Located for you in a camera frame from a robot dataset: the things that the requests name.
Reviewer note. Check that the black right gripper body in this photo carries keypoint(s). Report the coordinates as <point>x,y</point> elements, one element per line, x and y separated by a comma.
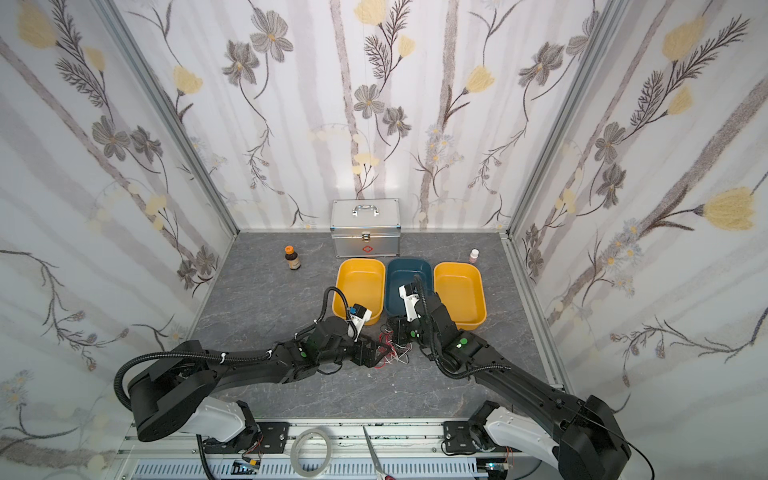
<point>402,330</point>

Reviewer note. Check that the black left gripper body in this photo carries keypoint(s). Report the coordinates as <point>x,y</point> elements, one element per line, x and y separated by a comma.
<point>366,350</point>

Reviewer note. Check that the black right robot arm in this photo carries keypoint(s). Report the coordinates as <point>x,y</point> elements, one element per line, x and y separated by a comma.
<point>588,441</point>

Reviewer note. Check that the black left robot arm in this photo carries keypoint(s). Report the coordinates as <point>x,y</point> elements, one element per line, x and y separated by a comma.
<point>165,390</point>

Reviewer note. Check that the teal plastic bin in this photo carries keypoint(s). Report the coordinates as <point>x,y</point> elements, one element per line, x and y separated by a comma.
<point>402,271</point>

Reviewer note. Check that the left yellow plastic bin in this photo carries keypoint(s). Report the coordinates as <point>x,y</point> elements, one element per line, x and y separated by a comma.
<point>362,280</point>

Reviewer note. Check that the yellow plastic bin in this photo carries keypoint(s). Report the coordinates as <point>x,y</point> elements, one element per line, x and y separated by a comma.
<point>362,280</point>
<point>460,288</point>

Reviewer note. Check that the right yellow plastic bin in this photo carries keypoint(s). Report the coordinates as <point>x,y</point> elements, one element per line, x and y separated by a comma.
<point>460,288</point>

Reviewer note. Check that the silver first aid case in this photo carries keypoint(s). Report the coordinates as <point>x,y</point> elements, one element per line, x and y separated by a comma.
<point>366,227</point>

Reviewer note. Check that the brown bottle orange cap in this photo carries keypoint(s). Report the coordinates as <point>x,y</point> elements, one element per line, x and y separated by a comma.
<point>292,258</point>

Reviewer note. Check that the roll of clear tape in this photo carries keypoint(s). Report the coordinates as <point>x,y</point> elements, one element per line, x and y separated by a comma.
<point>311,453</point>

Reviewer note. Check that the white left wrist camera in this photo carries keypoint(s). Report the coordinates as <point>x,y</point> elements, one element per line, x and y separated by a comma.
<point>357,317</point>

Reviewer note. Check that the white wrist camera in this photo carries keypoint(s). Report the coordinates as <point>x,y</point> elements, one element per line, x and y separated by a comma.
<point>410,297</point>
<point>357,317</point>

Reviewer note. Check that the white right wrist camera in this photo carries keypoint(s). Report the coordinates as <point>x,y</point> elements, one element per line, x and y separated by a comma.
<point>410,297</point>

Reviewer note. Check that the aluminium front rail frame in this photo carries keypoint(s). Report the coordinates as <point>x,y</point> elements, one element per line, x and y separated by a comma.
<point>355,449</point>

